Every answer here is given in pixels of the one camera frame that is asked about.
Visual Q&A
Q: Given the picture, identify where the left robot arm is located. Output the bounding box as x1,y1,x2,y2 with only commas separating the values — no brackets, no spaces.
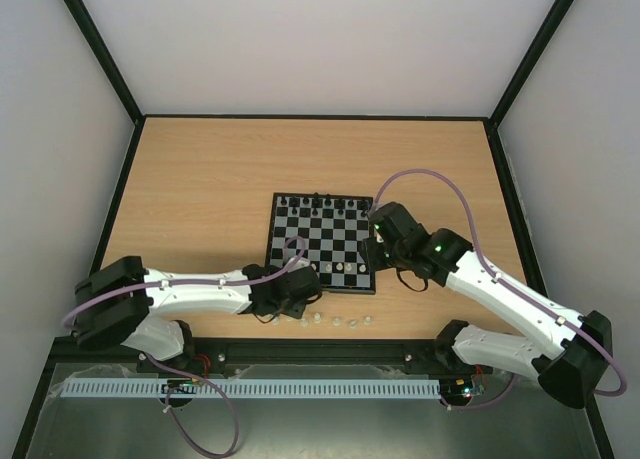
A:
63,256,322,368

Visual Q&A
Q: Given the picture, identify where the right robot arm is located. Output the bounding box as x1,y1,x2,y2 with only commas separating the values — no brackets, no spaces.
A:
362,202,613,409

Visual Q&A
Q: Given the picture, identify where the black and white chessboard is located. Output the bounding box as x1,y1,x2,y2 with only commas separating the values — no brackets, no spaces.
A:
266,192,376,294

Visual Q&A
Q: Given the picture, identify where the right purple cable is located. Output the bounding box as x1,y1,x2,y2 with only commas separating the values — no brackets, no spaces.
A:
372,168,628,413

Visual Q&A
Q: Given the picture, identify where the black aluminium frame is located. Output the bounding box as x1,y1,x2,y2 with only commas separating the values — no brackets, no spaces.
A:
9,0,616,459

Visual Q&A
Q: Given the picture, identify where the light blue cable duct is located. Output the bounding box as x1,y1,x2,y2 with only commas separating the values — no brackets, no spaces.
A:
60,378,441,400

